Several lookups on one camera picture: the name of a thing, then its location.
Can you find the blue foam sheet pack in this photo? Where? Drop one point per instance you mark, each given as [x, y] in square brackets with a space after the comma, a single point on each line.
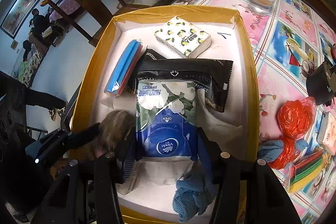
[123, 66]

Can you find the floral blue tissue pack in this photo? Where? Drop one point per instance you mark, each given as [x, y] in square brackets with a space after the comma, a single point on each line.
[168, 113]

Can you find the person's leg with patterned shoe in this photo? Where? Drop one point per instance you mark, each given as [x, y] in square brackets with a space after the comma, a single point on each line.
[42, 99]

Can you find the black cylindrical motor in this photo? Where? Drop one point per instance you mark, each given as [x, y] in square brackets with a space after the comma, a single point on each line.
[319, 87]

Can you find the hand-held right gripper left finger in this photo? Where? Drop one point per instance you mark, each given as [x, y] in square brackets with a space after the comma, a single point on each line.
[128, 150]

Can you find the black wipes pack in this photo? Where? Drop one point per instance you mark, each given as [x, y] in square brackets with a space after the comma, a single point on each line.
[153, 54]
[183, 67]

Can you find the lemon print tissue pack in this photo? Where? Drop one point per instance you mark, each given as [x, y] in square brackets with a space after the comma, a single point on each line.
[181, 36]

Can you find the framed wall picture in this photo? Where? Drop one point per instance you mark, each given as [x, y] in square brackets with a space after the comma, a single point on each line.
[22, 7]

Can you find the printed tablecloth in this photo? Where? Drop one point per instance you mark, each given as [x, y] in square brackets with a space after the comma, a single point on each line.
[275, 37]

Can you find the white cotton towel pack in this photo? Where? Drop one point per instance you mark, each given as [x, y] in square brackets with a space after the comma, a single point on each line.
[225, 121]

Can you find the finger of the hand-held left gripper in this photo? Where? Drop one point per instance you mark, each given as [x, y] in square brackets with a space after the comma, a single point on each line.
[84, 134]

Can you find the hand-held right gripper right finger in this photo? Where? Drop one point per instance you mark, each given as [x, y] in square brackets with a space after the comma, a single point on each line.
[206, 155]

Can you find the pink tissue pack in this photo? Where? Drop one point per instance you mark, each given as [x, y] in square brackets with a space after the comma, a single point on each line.
[328, 134]

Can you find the brown knit item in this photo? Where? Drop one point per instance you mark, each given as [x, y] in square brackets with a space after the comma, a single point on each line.
[115, 127]

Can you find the yellow cardboard box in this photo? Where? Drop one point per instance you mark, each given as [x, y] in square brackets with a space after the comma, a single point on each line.
[89, 77]

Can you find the small orange plastic bag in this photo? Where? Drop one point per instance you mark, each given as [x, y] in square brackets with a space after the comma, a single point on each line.
[286, 155]

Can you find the bag of coloured foam sheets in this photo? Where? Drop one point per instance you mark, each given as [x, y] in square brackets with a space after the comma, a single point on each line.
[307, 174]

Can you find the large orange plastic bag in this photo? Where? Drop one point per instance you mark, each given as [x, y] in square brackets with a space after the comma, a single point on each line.
[294, 117]

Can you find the purple table cloth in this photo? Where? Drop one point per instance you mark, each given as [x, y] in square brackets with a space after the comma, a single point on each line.
[67, 6]

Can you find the blue towel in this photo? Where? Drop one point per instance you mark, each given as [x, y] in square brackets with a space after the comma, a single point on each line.
[266, 150]
[191, 197]

